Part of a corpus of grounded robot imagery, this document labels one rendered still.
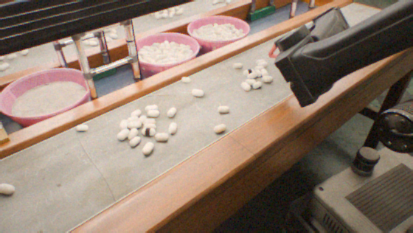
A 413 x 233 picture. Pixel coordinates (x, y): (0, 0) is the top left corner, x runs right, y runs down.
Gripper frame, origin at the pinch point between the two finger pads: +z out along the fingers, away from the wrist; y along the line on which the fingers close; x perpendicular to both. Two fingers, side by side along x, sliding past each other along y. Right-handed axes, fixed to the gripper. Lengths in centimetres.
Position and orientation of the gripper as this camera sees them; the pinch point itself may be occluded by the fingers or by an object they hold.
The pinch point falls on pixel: (271, 54)
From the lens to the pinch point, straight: 104.4
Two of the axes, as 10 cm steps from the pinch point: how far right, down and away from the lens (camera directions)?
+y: -7.6, 4.2, -5.0
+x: 4.3, 9.0, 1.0
